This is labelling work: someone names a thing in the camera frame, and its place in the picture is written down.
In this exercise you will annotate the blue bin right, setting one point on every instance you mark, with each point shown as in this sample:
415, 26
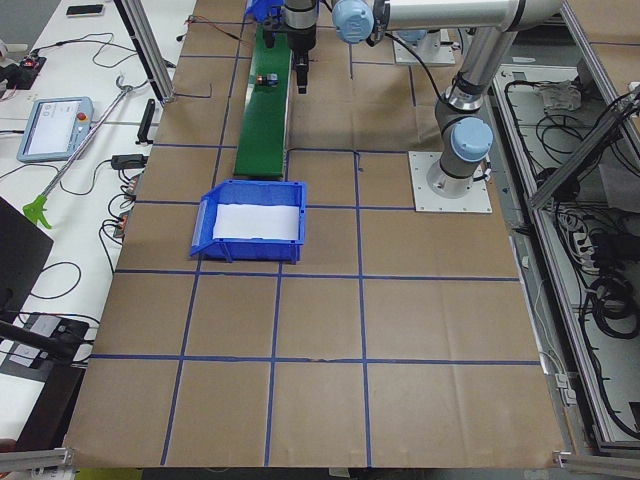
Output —
260, 9

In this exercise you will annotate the blue bin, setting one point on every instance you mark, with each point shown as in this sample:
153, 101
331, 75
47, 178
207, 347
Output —
268, 193
260, 9

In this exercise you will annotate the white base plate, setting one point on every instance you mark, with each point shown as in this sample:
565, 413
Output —
436, 192

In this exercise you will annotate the teach pendant tablet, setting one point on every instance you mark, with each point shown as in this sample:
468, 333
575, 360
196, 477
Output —
55, 128

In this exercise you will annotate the white foam pad left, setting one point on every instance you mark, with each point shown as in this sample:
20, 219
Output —
250, 221

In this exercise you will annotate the green conveyor belt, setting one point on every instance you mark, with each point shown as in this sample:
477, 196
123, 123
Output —
262, 141

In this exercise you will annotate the blue bin left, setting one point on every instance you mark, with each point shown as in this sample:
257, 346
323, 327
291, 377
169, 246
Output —
268, 193

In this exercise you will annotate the grabber reaching tool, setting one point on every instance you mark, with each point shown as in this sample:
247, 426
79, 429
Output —
34, 211

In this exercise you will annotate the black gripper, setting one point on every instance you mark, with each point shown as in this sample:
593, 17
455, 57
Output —
302, 41

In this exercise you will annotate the black power adapter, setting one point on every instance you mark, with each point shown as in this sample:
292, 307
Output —
128, 161

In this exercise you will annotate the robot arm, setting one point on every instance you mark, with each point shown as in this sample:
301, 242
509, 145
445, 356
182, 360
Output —
366, 80

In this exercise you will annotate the aluminium frame post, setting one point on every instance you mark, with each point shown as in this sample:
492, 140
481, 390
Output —
138, 27

